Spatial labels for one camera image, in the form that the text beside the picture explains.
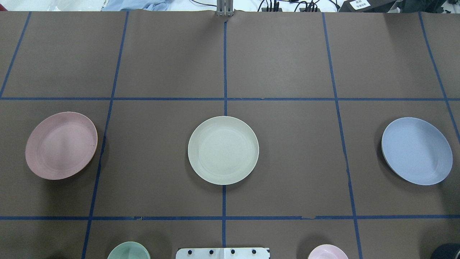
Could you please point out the pink plate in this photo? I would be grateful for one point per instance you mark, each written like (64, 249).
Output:
(61, 145)

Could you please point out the green plate under blue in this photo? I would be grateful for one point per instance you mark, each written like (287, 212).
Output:
(393, 157)

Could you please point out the cream plate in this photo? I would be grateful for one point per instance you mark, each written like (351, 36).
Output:
(223, 150)

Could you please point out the light blue cloth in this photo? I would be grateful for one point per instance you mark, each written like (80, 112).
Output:
(125, 5)

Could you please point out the pink bowl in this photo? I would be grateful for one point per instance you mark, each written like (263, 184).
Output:
(327, 251)

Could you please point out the green bowl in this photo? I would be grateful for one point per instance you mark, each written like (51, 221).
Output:
(129, 250)

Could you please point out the dark blue pot with lid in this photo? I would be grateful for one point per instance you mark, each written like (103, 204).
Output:
(446, 251)

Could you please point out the aluminium frame post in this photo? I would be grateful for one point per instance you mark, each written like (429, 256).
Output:
(224, 8)

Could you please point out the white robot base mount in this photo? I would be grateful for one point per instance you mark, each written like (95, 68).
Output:
(224, 253)

